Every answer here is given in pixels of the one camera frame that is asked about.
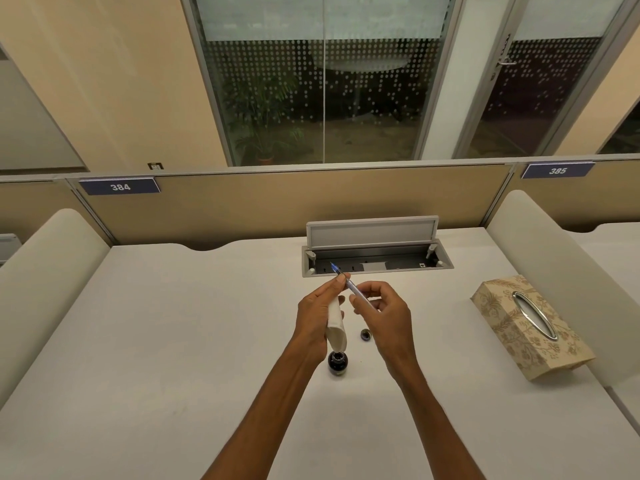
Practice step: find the grey framed glass panel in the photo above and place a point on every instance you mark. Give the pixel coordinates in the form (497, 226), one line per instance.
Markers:
(30, 119)

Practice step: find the round white table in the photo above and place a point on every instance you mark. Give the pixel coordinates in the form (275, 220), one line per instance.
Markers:
(360, 57)

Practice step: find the dotted glass window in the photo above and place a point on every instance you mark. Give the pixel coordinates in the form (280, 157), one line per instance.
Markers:
(350, 94)

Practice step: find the person's left thumb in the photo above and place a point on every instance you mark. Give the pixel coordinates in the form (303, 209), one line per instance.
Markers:
(331, 285)

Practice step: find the small dark ink bottle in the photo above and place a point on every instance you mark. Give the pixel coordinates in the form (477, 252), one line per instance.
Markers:
(338, 363)

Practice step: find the person's left hand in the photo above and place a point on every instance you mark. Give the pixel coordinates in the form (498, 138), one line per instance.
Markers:
(309, 319)

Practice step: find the floral beige tissue box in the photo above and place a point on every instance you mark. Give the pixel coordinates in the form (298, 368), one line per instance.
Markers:
(525, 329)

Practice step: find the clear blue pen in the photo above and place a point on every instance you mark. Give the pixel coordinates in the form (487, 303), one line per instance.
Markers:
(356, 290)

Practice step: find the white tissue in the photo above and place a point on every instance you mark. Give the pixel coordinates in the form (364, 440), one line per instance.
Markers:
(337, 332)

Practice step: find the blue desk number label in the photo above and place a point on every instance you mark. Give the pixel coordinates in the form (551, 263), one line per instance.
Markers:
(557, 170)
(120, 186)

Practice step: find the person's right forearm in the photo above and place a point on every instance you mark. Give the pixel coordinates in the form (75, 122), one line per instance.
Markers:
(435, 424)

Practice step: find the person's left forearm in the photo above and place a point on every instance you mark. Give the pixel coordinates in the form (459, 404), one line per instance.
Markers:
(265, 419)

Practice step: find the beige desk partition panel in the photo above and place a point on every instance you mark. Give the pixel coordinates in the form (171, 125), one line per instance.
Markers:
(590, 199)
(300, 204)
(30, 204)

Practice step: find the person's right thumb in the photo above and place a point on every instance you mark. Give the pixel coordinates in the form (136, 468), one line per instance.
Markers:
(362, 303)

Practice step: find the white rounded side divider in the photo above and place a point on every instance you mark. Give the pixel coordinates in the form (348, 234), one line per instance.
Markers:
(550, 264)
(45, 294)

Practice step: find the glass door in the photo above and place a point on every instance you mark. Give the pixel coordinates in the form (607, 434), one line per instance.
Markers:
(540, 84)

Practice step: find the person's right hand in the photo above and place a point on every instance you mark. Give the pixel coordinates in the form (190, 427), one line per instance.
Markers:
(395, 329)

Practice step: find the wall socket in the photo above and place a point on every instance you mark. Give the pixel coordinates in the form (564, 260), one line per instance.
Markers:
(156, 165)

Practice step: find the green potted plant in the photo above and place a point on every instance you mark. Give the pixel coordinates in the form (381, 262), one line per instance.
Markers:
(260, 119)

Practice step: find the small black bottle cap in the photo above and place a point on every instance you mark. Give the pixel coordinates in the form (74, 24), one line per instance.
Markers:
(366, 335)

